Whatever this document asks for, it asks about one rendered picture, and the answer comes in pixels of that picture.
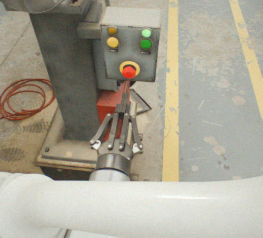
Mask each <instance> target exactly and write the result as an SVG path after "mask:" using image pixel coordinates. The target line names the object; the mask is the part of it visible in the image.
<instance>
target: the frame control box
mask: <svg viewBox="0 0 263 238"><path fill-rule="evenodd" d="M161 12H162V11H161V10H160V9H141V8H123V7H106V8H105V11H104V15H103V17H102V20H101V22H100V33H101V43H102V48H103V58H104V69H105V78H106V79H115V80H119V83H121V84H123V83H124V80H129V81H143V82H150V83H154V82H155V79H156V73H157V62H158V50H159V43H160V42H159V39H160V31H161V28H160V27H161ZM111 25H113V26H116V27H117V29H118V33H117V34H116V35H110V34H109V33H107V27H109V26H111ZM145 27H147V28H150V29H151V30H152V35H151V36H150V37H147V38H146V37H143V36H142V35H141V30H142V29H143V28H145ZM111 37H113V38H116V39H117V40H118V41H119V44H118V45H117V47H111V46H110V45H108V43H107V41H108V39H110V38H111ZM143 40H149V41H151V43H152V46H151V48H149V49H143V48H141V45H140V43H141V41H143ZM128 66H131V67H132V68H133V69H134V70H135V72H136V74H135V77H134V78H132V79H127V78H125V77H124V76H123V75H122V71H123V69H125V68H126V67H128Z"/></svg>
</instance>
